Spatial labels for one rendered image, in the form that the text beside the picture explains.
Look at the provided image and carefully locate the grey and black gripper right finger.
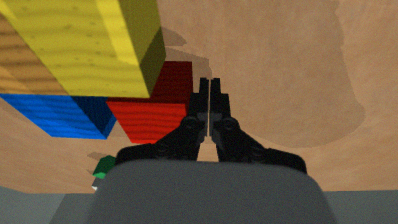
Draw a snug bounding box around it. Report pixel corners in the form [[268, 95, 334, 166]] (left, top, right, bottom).
[[209, 78, 307, 174]]

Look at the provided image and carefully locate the grey cube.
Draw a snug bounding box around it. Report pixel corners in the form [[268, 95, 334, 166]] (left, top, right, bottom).
[[91, 177, 102, 190]]

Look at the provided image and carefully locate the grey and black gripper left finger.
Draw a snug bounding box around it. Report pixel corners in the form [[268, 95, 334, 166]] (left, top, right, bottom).
[[114, 78, 209, 167]]

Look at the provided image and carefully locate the blue cube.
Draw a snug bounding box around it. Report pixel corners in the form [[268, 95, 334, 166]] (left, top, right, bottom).
[[0, 93, 117, 140]]

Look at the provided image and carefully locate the yellow cube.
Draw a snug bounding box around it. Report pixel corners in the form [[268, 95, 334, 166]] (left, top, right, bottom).
[[0, 0, 166, 98]]

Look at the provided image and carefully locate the dark green cube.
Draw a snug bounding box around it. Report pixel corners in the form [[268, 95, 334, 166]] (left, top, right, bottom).
[[92, 155, 115, 179]]

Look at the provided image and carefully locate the red cube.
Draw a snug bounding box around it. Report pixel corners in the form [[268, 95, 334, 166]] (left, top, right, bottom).
[[106, 61, 193, 144]]

